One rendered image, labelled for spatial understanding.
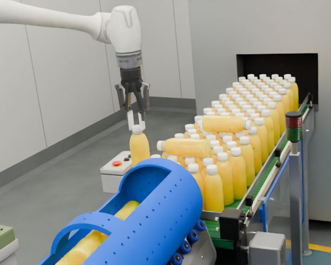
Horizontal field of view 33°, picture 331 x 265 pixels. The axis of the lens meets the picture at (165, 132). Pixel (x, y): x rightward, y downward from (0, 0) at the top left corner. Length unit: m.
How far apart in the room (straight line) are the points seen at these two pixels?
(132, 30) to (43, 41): 3.53
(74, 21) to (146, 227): 0.83
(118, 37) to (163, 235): 0.72
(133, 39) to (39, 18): 0.32
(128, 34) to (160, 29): 4.66
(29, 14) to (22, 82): 3.37
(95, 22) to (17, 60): 3.15
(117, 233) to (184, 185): 0.38
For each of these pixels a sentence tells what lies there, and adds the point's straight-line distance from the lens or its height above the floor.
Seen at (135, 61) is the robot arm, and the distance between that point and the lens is 1.95.
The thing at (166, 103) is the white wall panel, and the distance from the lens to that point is 6.74.
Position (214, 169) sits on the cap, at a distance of 2.05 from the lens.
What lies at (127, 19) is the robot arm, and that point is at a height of 1.67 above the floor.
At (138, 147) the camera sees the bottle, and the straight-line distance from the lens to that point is 2.03.
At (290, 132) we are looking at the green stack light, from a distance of 2.11.
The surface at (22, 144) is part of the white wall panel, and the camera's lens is 5.26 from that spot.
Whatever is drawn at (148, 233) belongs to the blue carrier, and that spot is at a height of 1.17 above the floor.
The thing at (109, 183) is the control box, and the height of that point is 1.04.
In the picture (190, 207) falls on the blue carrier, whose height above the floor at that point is 1.12.
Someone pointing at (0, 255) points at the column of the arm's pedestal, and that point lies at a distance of 1.95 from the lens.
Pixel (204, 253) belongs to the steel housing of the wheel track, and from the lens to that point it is 1.96.
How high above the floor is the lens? 1.90
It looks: 19 degrees down
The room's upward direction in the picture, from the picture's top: 6 degrees counter-clockwise
